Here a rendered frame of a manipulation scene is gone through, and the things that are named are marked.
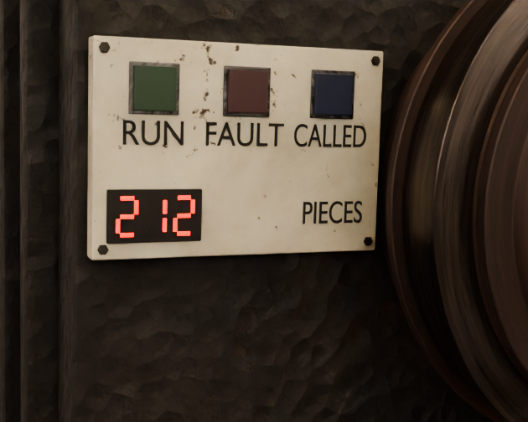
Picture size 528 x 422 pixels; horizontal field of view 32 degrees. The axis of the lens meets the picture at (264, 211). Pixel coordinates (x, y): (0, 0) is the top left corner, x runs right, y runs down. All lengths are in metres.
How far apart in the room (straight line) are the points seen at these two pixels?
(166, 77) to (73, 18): 0.09
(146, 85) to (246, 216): 0.14
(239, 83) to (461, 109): 0.19
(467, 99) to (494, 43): 0.05
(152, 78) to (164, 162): 0.07
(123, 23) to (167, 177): 0.13
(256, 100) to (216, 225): 0.11
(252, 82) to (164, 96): 0.08
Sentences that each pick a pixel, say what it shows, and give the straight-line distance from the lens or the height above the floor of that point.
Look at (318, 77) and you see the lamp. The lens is 0.79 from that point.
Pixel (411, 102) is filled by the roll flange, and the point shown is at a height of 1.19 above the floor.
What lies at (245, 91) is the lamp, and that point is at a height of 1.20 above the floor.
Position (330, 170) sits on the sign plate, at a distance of 0.81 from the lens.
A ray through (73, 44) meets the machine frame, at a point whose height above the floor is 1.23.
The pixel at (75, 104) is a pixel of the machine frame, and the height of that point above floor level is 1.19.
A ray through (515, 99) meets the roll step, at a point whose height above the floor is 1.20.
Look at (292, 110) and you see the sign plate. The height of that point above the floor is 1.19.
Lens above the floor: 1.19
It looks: 7 degrees down
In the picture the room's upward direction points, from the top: 2 degrees clockwise
